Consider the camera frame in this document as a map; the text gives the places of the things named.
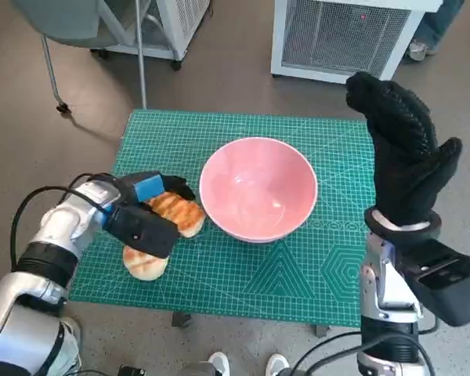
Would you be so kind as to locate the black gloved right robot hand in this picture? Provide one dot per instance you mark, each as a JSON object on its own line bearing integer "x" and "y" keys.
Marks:
{"x": 407, "y": 168}

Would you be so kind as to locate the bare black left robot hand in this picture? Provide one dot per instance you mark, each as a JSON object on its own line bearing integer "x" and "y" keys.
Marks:
{"x": 150, "y": 188}

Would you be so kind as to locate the rectangular striped toy bread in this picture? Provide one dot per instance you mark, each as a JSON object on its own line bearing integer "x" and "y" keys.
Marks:
{"x": 180, "y": 213}

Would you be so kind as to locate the round toy bread bun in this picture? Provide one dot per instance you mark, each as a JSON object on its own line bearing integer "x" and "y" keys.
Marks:
{"x": 141, "y": 266}

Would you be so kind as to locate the pink bowl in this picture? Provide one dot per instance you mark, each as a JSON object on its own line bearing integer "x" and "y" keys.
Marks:
{"x": 258, "y": 184}

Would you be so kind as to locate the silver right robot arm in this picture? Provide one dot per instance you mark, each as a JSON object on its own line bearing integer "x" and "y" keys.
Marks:
{"x": 387, "y": 297}

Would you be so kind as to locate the green cutting mat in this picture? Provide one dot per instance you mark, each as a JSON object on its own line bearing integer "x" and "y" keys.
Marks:
{"x": 235, "y": 274}

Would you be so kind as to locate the thin metal pole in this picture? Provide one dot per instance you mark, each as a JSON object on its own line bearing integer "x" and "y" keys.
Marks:
{"x": 142, "y": 58}

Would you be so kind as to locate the person in blue trousers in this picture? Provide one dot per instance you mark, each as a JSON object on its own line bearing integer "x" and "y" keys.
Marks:
{"x": 434, "y": 27}

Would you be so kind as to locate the wide white mesh cabinet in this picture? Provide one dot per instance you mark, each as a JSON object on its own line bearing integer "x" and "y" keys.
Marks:
{"x": 337, "y": 35}

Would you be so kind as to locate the white mesh cabinet on casters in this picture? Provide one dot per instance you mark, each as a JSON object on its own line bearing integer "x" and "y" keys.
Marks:
{"x": 180, "y": 23}

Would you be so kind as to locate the grey chair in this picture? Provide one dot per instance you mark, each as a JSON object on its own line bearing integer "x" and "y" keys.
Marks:
{"x": 70, "y": 19}

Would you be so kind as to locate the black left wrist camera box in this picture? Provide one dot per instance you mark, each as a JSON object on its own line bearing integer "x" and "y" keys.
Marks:
{"x": 145, "y": 233}

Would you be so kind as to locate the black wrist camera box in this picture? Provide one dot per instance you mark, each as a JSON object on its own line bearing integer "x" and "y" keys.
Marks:
{"x": 450, "y": 286}
{"x": 145, "y": 233}

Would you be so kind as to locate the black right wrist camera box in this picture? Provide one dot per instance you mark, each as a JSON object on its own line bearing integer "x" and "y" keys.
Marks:
{"x": 450, "y": 286}

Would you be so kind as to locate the grey table leg bracket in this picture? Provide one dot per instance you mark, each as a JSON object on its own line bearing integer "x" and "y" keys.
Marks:
{"x": 180, "y": 319}
{"x": 321, "y": 330}

